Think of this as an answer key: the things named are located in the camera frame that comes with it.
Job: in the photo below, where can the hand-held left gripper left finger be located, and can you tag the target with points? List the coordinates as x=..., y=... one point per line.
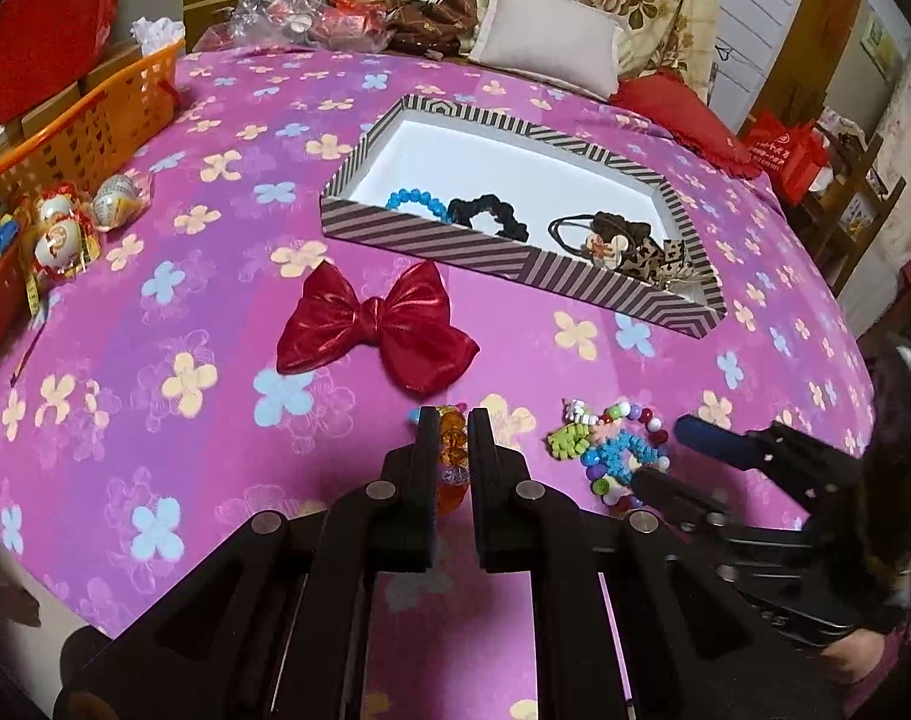
x=425, y=450

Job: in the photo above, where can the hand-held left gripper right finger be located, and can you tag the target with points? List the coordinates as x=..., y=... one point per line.
x=479, y=450

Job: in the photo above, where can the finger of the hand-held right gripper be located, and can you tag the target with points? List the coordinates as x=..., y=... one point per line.
x=710, y=439
x=673, y=495

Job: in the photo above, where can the striped cardboard box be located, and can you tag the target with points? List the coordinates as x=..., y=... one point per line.
x=515, y=157

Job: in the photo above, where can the person's right hand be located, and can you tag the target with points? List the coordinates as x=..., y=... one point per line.
x=864, y=656

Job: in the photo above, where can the red shiny bow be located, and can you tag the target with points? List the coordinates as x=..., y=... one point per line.
x=425, y=330

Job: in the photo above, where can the black scrunchie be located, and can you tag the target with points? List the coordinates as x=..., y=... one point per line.
x=485, y=202

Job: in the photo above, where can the wooden chair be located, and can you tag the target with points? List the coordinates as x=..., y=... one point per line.
x=868, y=217

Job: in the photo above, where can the pink floral bed sheet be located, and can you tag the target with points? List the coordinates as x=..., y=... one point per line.
x=200, y=300

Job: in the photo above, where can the red bag with white print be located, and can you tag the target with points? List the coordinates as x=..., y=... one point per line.
x=785, y=157

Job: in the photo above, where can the red frilled pillow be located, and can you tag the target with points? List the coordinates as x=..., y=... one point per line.
x=680, y=116

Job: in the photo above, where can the thin pencil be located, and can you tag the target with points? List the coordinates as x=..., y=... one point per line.
x=28, y=352

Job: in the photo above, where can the white pillow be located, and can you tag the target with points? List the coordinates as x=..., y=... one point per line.
x=545, y=37

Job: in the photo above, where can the brown patterned cloth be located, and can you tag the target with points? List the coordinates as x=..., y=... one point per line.
x=433, y=15

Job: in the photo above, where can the pile of clear plastic bags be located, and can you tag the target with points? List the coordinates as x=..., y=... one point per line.
x=290, y=15

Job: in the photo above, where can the orange plastic basket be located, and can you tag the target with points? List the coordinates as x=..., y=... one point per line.
x=103, y=112

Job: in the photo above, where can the brown cardboard box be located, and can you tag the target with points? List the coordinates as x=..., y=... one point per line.
x=118, y=64

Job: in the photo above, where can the white crumpled plastic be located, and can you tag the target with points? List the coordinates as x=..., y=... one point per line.
x=155, y=28

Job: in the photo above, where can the plain red paper bag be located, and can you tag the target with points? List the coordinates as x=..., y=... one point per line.
x=50, y=22

